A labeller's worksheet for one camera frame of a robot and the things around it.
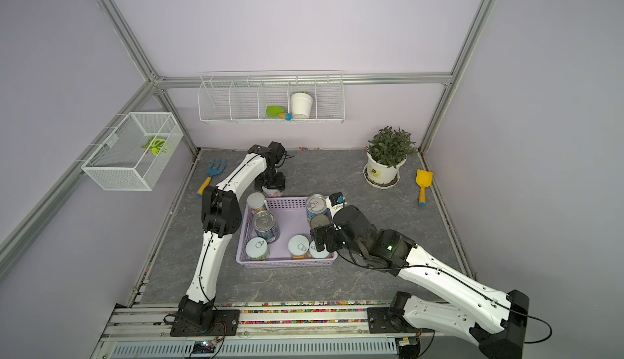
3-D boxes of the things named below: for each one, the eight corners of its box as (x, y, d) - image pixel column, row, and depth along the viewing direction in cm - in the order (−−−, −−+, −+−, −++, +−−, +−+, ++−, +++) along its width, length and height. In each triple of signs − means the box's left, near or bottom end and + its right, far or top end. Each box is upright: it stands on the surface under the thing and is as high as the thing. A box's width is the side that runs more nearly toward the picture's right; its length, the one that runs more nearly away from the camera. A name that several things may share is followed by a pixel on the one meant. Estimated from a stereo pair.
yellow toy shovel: (416, 205, 103) (417, 202, 101) (416, 172, 114) (417, 169, 113) (432, 208, 102) (434, 205, 100) (430, 174, 113) (432, 171, 112)
